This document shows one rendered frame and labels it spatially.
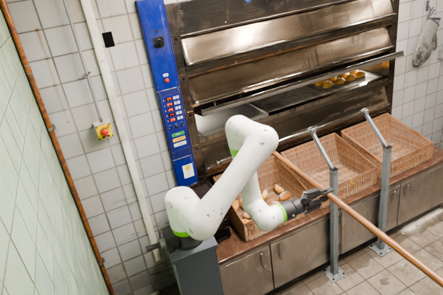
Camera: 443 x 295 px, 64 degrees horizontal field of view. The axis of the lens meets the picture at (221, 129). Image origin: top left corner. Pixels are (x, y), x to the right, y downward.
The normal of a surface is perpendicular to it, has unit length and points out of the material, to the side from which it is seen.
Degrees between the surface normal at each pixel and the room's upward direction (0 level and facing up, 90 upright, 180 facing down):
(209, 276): 90
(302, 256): 90
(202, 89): 70
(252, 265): 90
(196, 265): 90
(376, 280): 0
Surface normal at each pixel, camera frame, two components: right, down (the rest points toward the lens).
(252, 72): 0.34, 0.00
